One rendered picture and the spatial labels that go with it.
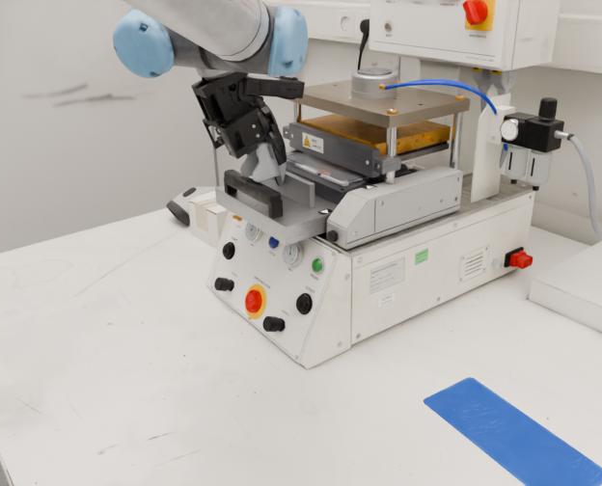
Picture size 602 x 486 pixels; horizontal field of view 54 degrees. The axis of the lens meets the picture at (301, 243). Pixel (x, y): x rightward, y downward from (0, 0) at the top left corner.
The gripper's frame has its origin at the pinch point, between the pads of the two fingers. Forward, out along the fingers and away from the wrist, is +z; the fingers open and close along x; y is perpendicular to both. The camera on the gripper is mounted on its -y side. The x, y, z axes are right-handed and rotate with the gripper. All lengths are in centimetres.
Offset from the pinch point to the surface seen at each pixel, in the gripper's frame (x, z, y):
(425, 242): 17.0, 15.7, -12.1
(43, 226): -145, 48, 31
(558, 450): 49, 27, 1
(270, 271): 1.3, 13.6, 8.9
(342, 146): 4.0, -0.7, -10.4
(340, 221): 14.1, 3.6, 0.2
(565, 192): 10, 38, -59
